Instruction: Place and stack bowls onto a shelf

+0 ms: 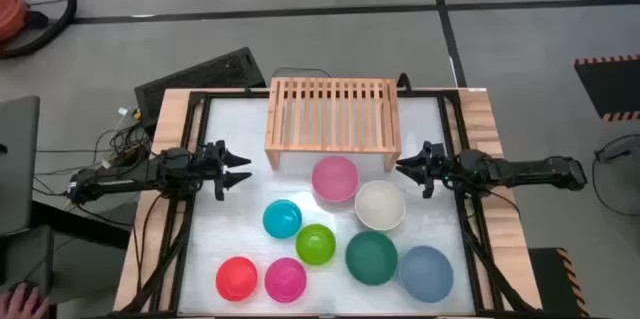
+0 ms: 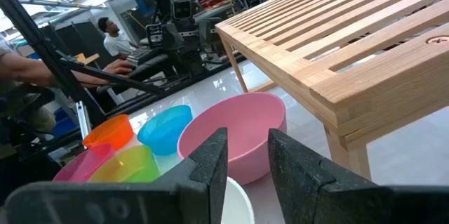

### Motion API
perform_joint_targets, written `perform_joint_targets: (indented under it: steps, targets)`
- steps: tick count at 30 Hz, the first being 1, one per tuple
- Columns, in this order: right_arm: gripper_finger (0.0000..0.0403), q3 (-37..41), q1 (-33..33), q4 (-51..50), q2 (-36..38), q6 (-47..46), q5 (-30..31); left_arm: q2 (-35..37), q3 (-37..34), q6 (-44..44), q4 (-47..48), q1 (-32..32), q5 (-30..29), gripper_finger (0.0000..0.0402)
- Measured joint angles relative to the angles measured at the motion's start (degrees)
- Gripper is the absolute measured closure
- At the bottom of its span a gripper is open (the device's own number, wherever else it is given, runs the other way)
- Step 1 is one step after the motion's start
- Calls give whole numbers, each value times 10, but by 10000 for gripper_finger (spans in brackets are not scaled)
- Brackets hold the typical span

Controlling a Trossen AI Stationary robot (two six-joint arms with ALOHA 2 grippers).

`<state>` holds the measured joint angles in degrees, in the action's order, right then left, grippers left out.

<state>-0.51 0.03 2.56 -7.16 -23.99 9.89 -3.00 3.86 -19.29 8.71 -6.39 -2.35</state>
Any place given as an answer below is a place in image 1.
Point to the small cyan bowl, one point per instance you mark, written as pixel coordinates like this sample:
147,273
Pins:
282,219

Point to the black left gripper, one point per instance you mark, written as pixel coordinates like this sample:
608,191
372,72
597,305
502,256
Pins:
212,169

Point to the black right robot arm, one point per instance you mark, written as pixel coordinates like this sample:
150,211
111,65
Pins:
525,171

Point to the wooden slatted shelf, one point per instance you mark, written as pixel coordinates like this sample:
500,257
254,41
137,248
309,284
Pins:
332,146

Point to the person's hand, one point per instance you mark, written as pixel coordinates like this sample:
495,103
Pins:
20,304

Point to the dark grey side desk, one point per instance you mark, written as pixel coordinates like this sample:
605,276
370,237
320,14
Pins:
25,259

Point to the small lime green bowl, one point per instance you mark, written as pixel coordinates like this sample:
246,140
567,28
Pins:
315,244

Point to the large white bowl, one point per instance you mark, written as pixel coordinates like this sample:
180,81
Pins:
380,205

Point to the black aluminium table frame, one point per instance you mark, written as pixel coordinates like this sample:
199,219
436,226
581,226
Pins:
192,124

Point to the orange vacuum cleaner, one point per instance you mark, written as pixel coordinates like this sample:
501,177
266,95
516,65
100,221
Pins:
10,14

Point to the large light pink bowl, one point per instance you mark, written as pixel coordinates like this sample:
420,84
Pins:
335,179

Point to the small magenta bowl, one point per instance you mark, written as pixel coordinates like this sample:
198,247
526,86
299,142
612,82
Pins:
285,280

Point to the large grey-blue bowl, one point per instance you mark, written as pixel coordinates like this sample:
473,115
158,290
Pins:
426,275

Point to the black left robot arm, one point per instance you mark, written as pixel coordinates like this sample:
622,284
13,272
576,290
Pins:
125,179

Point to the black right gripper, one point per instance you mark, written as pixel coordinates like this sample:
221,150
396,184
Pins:
442,169

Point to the small red bowl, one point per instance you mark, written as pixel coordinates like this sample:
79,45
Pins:
236,279

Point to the large dark green bowl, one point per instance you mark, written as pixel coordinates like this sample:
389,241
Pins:
371,258

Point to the black hazard-striped floor mat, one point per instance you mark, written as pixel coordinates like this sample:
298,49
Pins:
612,89
552,279

